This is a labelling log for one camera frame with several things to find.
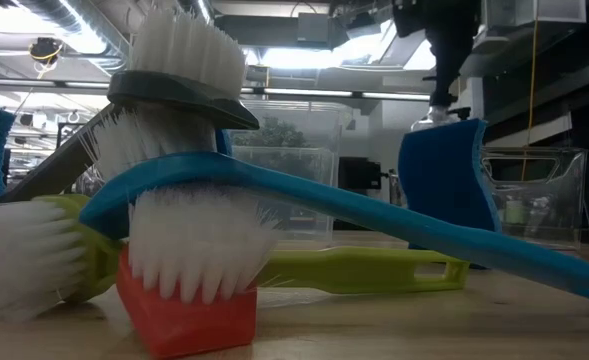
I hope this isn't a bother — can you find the small green object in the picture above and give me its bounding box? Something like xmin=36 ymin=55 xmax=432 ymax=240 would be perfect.
xmin=503 ymin=199 xmax=525 ymax=225

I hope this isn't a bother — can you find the black box device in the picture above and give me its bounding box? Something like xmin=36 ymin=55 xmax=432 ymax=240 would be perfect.
xmin=337 ymin=156 xmax=391 ymax=191

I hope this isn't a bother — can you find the red dish brush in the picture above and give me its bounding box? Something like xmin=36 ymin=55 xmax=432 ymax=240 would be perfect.
xmin=115 ymin=182 xmax=283 ymax=360

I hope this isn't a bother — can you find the clear plastic bin with handle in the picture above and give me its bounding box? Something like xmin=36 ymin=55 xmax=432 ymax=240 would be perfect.
xmin=473 ymin=146 xmax=589 ymax=251

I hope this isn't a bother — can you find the grey dish brush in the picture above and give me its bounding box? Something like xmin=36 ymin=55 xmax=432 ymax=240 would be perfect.
xmin=0 ymin=4 xmax=261 ymax=206

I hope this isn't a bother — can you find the blue dish brush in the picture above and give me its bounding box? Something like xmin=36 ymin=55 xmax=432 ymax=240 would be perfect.
xmin=78 ymin=104 xmax=589 ymax=307

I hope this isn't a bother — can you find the grey ceiling box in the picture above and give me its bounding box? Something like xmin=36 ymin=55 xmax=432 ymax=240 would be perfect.
xmin=296 ymin=12 xmax=333 ymax=45

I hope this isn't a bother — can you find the black ceiling device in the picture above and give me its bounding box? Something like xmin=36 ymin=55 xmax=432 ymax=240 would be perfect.
xmin=27 ymin=37 xmax=66 ymax=66

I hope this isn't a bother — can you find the ceiling light strip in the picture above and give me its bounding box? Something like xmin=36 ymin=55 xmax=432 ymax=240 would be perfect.
xmin=263 ymin=88 xmax=433 ymax=101

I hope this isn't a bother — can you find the small artificial green plant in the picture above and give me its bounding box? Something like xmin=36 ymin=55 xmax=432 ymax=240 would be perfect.
xmin=233 ymin=117 xmax=308 ymax=151

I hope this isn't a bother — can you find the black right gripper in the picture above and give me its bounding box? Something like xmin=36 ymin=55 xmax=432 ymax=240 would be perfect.
xmin=391 ymin=0 xmax=481 ymax=108

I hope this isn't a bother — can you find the yellow extension cable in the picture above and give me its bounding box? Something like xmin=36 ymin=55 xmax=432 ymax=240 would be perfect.
xmin=520 ymin=19 xmax=541 ymax=182

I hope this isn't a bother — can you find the translucent plastic tub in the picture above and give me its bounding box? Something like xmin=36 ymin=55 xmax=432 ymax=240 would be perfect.
xmin=217 ymin=98 xmax=361 ymax=246

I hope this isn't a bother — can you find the green dish brush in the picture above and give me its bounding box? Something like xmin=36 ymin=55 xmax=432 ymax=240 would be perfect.
xmin=0 ymin=193 xmax=471 ymax=324

